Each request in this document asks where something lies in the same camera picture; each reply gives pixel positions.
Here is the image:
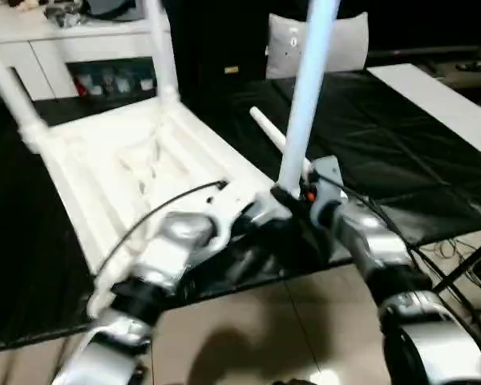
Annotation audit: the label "white glass-door cabinet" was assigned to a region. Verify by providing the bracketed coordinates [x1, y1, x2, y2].
[0, 0, 176, 103]

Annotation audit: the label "dark items on cabinet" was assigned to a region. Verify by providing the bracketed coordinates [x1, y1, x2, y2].
[43, 0, 147, 26]

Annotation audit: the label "white flat board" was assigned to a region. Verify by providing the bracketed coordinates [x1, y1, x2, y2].
[366, 64, 481, 163]

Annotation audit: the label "grey cushion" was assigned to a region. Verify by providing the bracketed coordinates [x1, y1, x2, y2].
[265, 11, 370, 79]

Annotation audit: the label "black metal frame leg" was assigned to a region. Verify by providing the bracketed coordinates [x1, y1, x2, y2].
[431, 234, 481, 294]

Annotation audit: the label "black table mat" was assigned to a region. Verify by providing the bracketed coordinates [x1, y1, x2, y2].
[0, 72, 481, 354]

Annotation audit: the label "white plastic table leg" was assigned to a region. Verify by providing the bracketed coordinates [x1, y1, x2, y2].
[143, 0, 182, 105]
[0, 38, 51, 152]
[249, 106, 315, 176]
[276, 0, 342, 201]

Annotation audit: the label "white plastic table top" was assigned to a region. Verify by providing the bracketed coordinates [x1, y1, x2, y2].
[19, 96, 307, 315]

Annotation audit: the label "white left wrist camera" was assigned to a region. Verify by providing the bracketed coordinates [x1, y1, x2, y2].
[199, 180, 253, 245]

